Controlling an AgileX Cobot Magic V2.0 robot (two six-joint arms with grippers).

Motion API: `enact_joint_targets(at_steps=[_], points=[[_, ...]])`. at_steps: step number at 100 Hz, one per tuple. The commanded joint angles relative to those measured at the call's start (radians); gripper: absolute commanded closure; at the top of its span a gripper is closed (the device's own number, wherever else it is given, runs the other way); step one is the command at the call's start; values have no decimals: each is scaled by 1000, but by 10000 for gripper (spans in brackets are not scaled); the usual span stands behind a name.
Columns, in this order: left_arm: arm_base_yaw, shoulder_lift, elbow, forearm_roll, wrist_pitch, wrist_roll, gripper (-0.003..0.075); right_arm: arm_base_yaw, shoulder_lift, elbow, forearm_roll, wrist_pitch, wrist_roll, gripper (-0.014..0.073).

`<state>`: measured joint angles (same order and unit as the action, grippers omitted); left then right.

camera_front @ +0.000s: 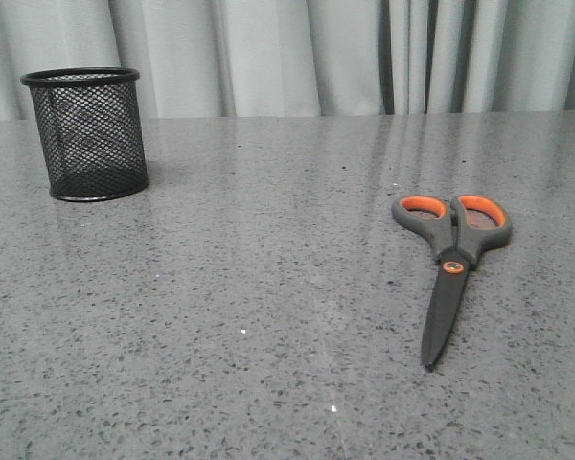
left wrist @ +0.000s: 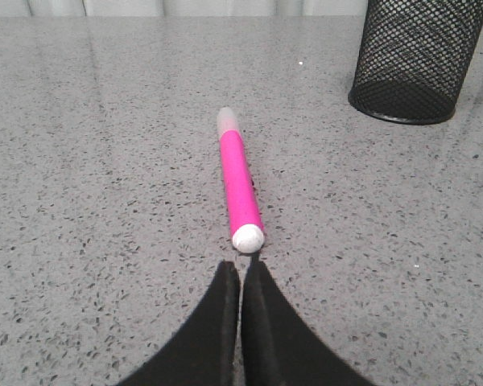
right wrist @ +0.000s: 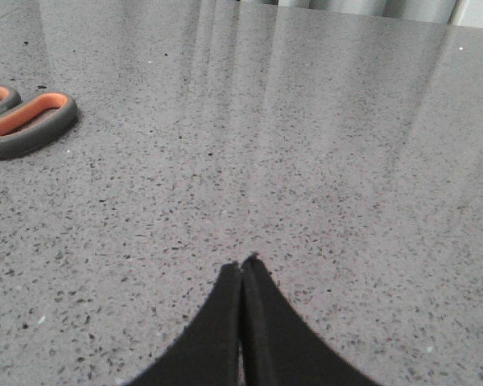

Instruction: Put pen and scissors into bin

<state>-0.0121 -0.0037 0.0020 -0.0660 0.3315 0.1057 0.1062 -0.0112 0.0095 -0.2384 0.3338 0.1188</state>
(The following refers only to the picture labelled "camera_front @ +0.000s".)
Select grey curtain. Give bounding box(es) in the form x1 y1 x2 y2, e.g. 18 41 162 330
0 1 575 120

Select black orange scissors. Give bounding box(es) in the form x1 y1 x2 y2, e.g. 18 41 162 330
391 195 513 370

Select black mesh pen holder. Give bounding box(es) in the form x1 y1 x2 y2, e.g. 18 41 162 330
20 67 150 202

